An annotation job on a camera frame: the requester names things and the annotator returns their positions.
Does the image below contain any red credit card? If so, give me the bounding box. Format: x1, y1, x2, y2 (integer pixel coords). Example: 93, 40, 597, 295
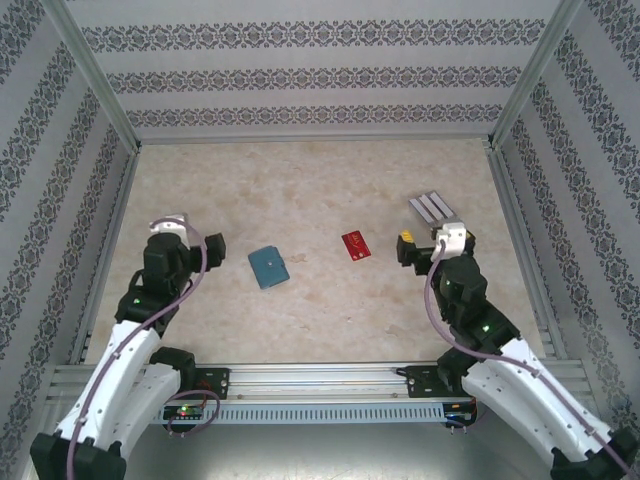
341, 230, 374, 263

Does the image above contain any teal card holder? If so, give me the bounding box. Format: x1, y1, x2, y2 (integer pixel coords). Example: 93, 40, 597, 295
248, 245, 292, 291

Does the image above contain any small circuit board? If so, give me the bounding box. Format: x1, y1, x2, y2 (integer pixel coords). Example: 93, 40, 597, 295
444, 402, 479, 426
162, 404, 207, 421

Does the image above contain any grey metal panel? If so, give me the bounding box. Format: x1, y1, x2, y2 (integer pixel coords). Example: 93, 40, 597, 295
29, 423, 614, 480

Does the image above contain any purple cable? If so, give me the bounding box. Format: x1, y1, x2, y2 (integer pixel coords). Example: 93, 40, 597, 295
67, 218, 222, 480
423, 242, 636, 480

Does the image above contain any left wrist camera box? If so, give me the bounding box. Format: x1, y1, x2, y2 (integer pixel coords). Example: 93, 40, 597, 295
148, 213, 190, 237

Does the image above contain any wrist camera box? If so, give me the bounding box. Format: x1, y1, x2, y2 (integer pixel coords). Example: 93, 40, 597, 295
430, 219, 470, 258
148, 213, 190, 237

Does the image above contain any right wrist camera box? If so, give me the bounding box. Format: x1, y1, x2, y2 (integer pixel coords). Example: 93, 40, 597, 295
430, 219, 470, 258

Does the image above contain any aluminium side rail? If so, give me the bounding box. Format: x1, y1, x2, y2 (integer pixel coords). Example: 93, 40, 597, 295
487, 144, 570, 360
68, 147, 142, 366

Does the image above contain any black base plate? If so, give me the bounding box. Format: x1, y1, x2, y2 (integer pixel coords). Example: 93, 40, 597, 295
192, 367, 232, 401
405, 364, 474, 400

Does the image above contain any aluminium mounting rail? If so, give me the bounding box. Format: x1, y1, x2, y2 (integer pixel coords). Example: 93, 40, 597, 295
47, 362, 586, 401

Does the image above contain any white slotted cable duct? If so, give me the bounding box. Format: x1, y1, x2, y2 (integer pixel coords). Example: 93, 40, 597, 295
67, 403, 446, 425

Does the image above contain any aluminium frame post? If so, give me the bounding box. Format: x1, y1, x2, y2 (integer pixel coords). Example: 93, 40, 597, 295
486, 0, 586, 149
43, 0, 143, 151

